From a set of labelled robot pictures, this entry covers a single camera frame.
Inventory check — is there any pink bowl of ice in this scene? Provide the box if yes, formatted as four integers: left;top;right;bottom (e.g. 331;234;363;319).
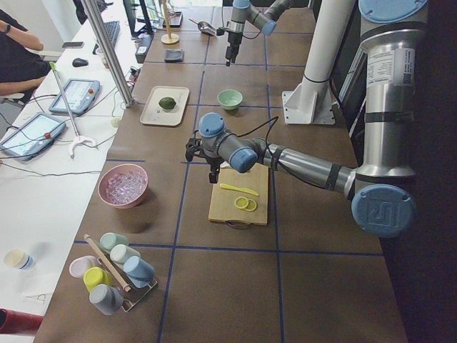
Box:
98;164;149;209

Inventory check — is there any blue cup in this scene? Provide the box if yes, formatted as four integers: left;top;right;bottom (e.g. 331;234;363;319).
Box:
123;256;155;288

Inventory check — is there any reacher grabber tool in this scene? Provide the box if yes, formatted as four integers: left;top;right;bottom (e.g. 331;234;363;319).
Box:
49;61;96;159

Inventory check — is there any light green cup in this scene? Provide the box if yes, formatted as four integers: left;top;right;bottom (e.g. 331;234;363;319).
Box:
99;232;129;253

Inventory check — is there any black box with label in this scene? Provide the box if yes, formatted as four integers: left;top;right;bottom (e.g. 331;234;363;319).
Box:
134;34;154;64

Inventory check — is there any smartphone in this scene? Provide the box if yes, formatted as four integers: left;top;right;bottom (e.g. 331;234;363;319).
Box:
62;41;84;49

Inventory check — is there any cup rack with wooden bar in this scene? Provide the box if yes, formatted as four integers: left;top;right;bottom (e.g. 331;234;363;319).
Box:
84;234;158;314

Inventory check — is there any black computer mouse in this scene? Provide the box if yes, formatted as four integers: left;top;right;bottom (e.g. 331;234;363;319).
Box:
72;58;89;68

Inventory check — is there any white cup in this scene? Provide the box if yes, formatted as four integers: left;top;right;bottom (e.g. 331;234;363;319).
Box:
110;244;141;266

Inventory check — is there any grey folded cloth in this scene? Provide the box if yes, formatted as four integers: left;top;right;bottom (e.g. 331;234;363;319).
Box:
164;49;184;63

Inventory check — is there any yellow plastic knife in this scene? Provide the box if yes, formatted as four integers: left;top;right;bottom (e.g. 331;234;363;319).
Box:
219;183;260;197

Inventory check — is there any pink cup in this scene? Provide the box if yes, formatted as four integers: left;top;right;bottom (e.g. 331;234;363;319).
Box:
69;255;98;279

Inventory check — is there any seated person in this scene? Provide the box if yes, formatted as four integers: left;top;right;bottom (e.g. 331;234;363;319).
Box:
1;11;51;102

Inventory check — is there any wooden mug tree stand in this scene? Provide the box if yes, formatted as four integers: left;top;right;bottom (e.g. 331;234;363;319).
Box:
161;1;180;45

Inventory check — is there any grey cup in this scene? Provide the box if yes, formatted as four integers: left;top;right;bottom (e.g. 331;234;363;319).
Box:
89;284;124;315

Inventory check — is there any red object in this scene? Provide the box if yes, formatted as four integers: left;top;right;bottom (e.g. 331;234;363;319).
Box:
1;309;44;336

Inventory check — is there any black keyboard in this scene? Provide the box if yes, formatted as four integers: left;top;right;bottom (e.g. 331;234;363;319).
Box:
104;21;121;47

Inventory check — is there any metal scoop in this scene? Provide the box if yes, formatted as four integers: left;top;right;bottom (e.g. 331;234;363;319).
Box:
189;18;216;36

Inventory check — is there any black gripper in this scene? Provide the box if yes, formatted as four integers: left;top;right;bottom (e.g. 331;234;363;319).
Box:
216;27;243;66
185;138;222;184

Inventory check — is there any near teach pendant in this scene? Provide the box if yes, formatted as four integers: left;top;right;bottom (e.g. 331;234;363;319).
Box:
1;113;66;161

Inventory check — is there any teach pendant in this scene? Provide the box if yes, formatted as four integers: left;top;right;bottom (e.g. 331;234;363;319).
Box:
64;79;101;116
1;113;66;161

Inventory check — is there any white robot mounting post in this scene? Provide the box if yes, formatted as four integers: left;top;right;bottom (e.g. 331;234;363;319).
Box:
282;0;356;125

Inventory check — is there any green avocado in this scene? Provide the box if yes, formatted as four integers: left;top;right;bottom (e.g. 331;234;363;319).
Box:
159;96;176;111

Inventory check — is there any aluminium frame post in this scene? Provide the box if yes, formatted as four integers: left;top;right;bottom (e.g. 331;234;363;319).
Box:
81;0;134;108

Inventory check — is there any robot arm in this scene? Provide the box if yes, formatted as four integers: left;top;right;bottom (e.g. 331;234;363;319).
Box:
216;0;296;66
186;1;428;238

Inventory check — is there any light green bowl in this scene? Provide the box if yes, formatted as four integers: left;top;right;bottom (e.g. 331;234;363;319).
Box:
217;89;243;111

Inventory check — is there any far teach pendant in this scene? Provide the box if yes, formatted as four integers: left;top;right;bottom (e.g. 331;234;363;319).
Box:
64;79;101;116

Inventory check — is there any paper cup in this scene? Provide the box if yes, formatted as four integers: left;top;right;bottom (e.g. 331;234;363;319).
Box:
3;249;34;270

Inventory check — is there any bamboo cutting board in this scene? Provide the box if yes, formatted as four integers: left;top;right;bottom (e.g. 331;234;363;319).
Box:
209;164;269;225

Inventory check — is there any yellow cup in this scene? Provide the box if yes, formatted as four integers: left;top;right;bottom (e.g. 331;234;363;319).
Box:
83;267;113;292

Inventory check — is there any white rabbit tray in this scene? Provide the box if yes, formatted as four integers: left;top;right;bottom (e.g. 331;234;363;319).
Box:
139;86;189;126

